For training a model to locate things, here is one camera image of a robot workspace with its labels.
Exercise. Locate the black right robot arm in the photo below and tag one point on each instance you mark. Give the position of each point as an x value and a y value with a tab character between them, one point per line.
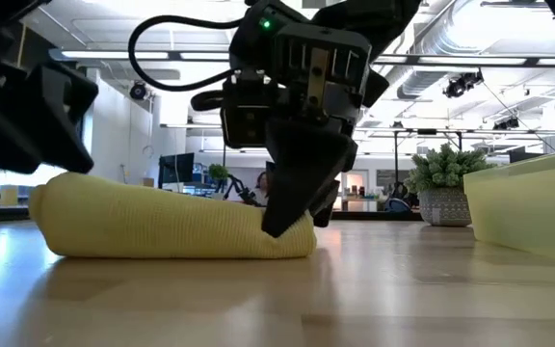
378	19

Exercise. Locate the yellow translucent plastic basket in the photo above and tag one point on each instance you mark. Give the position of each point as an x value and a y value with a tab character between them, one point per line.
528	207

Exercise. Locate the black ceiling spotlight cluster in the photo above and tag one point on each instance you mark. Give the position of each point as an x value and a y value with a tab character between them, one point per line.
463	83

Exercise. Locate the blue background chair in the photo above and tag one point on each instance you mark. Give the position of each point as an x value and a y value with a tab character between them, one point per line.
398	205

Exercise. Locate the person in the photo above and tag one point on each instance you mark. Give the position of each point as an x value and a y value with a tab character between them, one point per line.
261	182

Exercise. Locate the silver ventilation duct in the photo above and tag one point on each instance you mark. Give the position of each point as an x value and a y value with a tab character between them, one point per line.
417	82

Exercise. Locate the black background robot arm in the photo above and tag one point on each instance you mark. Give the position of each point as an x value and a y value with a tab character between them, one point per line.
244	193

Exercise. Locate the black aluminium table frame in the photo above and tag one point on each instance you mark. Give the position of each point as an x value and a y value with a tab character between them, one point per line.
378	215

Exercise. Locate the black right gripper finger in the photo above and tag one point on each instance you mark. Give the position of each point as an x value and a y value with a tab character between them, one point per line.
326	212
306	164

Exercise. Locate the black background workstation frame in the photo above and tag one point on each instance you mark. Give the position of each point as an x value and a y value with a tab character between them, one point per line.
427	131

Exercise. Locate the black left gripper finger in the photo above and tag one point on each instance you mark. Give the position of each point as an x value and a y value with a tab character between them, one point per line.
60	115
3	130

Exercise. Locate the artificial green potted plant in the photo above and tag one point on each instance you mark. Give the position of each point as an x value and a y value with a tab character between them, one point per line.
443	207

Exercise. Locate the small background potted plant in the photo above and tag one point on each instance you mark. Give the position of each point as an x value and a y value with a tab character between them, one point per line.
218	172

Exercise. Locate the yellow microfiber towel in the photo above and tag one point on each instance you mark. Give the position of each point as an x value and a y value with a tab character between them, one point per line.
162	221

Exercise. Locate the black background monitor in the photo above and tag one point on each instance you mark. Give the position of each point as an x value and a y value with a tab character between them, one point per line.
176	168

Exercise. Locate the yellow background bin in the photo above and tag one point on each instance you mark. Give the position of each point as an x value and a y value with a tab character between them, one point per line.
8	196

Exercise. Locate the dark background screen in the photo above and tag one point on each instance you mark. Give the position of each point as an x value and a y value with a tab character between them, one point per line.
523	155

